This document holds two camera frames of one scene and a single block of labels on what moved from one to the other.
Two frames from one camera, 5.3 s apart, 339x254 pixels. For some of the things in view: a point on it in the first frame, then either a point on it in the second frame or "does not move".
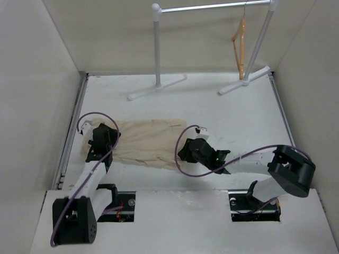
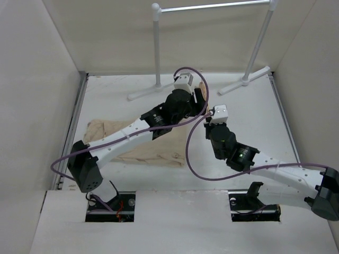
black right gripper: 185,153 → 208,127
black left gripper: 113,136 → 197,107
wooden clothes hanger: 241,33 → 202,87
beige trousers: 150,142 does not move
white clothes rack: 157,11 does not move
